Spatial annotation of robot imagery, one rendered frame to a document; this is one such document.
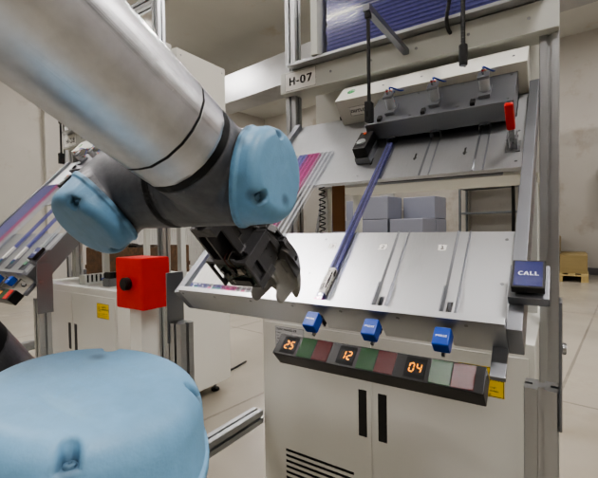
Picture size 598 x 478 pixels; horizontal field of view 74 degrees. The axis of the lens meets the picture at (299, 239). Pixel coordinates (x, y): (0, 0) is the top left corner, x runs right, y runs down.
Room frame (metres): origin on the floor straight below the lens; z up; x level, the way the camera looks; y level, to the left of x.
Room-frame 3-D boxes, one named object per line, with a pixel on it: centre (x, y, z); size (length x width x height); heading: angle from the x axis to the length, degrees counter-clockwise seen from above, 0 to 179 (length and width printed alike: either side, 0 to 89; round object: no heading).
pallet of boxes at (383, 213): (5.03, -1.13, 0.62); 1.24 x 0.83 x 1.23; 52
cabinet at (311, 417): (1.25, -0.36, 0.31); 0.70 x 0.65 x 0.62; 56
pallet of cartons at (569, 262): (6.45, -4.28, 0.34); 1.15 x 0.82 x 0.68; 140
